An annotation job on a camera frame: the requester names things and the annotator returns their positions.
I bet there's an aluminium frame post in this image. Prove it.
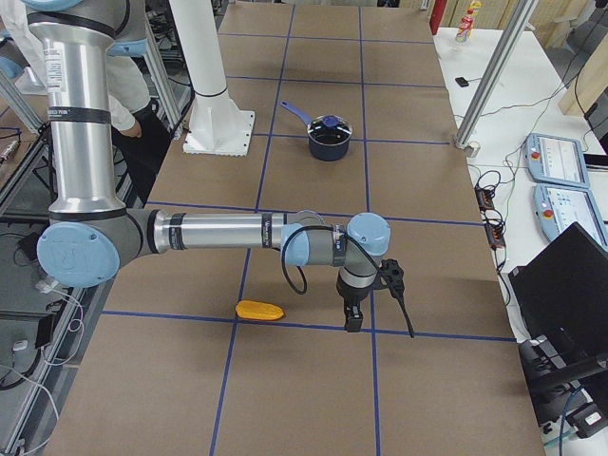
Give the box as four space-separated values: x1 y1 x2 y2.
454 0 539 158

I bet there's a black orange connector box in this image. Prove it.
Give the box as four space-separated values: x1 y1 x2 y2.
475 188 495 211

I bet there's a black monitor stand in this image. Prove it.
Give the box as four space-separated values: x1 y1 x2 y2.
518 338 607 439

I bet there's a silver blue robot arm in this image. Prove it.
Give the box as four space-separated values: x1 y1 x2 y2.
26 1 405 333

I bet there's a lower teach pendant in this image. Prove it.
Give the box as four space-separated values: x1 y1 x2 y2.
533 183 607 249

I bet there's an upper teach pendant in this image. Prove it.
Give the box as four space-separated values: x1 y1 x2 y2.
522 133 590 188

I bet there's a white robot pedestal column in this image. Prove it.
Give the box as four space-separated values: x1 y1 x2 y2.
170 0 255 157

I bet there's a yellow corn cob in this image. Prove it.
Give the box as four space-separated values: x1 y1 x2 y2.
236 300 286 321

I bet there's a glass pot lid blue knob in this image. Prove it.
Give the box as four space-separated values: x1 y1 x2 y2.
307 115 352 135

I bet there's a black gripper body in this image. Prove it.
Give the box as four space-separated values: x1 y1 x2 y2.
337 283 367 314

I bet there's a red yellow bottle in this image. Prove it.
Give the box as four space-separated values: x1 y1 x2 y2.
455 1 479 43

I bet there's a person in white coat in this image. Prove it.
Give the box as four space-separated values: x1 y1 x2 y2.
0 0 152 140

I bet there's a dark blue saucepan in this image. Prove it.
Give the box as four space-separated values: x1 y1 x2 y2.
280 101 352 162

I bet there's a black laptop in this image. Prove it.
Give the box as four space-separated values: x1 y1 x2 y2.
508 222 607 356

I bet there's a teach pendant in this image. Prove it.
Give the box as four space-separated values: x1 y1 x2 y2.
533 183 607 249
522 133 590 188

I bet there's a small black device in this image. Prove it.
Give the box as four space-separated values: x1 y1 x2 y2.
455 77 469 87

